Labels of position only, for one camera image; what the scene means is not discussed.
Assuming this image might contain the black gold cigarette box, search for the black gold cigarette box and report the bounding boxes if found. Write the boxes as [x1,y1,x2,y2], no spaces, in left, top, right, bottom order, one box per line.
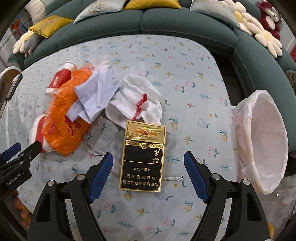
[119,120,167,192]

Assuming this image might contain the orange plastic bag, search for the orange plastic bag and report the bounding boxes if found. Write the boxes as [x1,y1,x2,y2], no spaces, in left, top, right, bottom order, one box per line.
[42,67,92,157]

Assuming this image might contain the white paper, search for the white paper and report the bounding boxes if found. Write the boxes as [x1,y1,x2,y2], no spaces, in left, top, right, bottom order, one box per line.
[66,55,122,124]

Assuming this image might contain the white sock with red tie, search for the white sock with red tie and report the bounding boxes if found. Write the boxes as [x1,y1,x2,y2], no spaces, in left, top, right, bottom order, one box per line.
[105,74,163,128]

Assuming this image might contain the white lined trash bin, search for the white lined trash bin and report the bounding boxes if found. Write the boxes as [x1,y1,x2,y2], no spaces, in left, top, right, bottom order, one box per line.
[232,90,288,195]

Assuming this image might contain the small silver foil wrapper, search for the small silver foil wrapper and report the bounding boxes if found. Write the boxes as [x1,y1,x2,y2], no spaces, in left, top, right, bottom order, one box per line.
[162,175,184,182]

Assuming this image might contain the yellow trousers of operator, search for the yellow trousers of operator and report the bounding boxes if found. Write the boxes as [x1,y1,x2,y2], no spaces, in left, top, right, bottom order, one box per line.
[12,190,32,229]

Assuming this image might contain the black remote on table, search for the black remote on table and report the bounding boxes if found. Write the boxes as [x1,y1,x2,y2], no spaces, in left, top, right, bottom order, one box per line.
[5,73,23,101]

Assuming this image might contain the wooden round chair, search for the wooden round chair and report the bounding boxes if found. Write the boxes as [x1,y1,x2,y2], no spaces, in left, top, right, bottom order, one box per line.
[0,66,22,99]

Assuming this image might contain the grey white plush toy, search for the grey white plush toy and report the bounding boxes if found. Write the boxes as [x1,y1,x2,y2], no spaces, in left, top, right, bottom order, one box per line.
[13,30,44,58]

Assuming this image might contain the dark green sectional sofa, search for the dark green sectional sofa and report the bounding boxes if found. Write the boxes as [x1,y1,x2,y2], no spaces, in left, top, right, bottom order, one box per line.
[8,1,295,151]

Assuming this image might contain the yellow cushion left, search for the yellow cushion left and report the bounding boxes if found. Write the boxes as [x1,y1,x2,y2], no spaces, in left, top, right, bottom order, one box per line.
[29,15,74,39]

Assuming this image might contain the yellow cushion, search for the yellow cushion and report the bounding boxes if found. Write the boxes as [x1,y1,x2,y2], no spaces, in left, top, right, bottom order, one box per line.
[29,15,74,39]
[125,0,182,10]

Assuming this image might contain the white plush toy standing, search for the white plush toy standing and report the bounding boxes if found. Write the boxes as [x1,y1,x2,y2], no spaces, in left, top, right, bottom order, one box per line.
[25,0,46,24]

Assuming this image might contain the white daisy cushion lower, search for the white daisy cushion lower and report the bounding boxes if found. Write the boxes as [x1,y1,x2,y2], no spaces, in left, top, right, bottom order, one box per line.
[255,30,283,58]

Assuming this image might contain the white daisy cushion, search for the white daisy cushion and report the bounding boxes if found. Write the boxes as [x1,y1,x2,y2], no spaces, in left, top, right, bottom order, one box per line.
[223,0,264,36]
[255,30,283,58]

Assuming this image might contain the white daisy cushion upper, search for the white daisy cushion upper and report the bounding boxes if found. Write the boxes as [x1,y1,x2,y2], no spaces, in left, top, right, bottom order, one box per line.
[223,0,264,36]

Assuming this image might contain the grey embroidered cushion left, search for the grey embroidered cushion left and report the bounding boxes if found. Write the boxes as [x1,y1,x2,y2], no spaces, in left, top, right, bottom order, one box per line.
[74,0,126,24]

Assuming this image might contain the grey embroidered cushion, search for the grey embroidered cushion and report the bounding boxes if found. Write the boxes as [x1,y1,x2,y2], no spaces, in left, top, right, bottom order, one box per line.
[74,0,126,24]
[190,1,240,29]

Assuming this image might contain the grey embroidered cushion right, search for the grey embroidered cushion right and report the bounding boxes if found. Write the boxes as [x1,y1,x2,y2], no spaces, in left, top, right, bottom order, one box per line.
[190,1,240,29]

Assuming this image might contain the yellow cushion centre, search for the yellow cushion centre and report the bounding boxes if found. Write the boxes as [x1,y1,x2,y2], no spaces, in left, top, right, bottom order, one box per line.
[125,0,182,10]

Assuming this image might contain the red white plush monkey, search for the red white plush monkey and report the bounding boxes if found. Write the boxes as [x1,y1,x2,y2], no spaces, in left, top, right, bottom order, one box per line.
[256,1,283,41]

